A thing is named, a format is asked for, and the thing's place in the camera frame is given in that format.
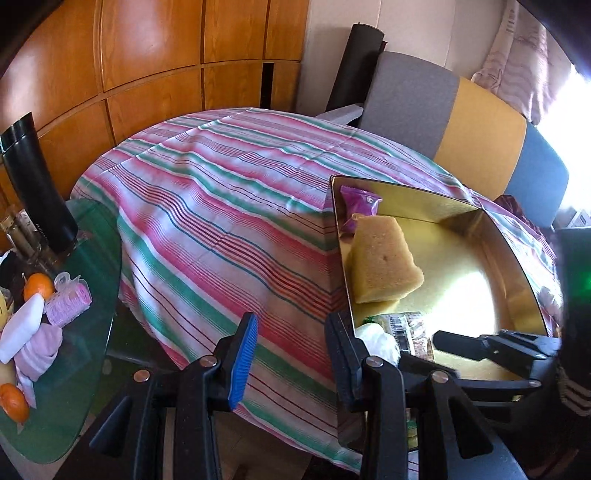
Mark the striped tablecloth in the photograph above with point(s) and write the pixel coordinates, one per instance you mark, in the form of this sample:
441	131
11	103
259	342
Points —
207	207

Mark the dark red cloth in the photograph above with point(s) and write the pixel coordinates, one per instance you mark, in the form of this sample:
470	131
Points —
517	207

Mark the green glass side table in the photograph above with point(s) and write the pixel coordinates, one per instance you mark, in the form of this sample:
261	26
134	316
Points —
87	369

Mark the pink patterned curtain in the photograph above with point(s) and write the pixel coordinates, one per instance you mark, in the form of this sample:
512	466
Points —
517	60

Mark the white plastic bag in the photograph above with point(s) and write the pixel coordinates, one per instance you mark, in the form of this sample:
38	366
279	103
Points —
378	341

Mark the purple snack packet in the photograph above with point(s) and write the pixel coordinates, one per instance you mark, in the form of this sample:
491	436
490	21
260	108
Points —
362	201

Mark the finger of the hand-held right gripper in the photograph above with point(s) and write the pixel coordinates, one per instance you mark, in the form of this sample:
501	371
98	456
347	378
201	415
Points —
466	344

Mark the wooden wall cabinet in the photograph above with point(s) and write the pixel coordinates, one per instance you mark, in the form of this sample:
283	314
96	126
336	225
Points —
152	55

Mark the black rolled mat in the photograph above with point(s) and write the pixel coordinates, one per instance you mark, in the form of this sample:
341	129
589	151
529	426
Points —
355	64

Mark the black thermos bottle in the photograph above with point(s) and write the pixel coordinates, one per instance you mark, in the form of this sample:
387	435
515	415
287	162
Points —
37	198

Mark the large yellow sponge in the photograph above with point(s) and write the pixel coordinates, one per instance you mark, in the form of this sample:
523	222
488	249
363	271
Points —
383	263

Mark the glass jar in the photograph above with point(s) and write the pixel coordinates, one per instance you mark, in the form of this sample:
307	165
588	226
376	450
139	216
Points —
18	235

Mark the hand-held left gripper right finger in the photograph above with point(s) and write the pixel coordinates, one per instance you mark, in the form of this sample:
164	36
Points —
342	369

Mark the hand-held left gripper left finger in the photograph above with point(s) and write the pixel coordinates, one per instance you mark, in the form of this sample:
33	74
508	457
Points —
242	364

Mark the grey yellow blue chair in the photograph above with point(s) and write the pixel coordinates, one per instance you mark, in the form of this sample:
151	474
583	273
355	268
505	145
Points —
480	124

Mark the green-ended cracker packet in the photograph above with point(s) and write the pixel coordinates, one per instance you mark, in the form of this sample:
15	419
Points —
411	327

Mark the orange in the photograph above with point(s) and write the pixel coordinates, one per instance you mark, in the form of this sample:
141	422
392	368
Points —
14	401
39	286

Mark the pink cloth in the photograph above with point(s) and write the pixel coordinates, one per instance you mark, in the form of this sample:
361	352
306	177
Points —
39	350

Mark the pink hair rollers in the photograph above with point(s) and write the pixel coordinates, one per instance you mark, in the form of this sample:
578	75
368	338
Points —
69	302

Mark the gold tin box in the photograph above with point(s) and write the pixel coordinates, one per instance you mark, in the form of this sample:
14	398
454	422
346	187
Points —
461	258

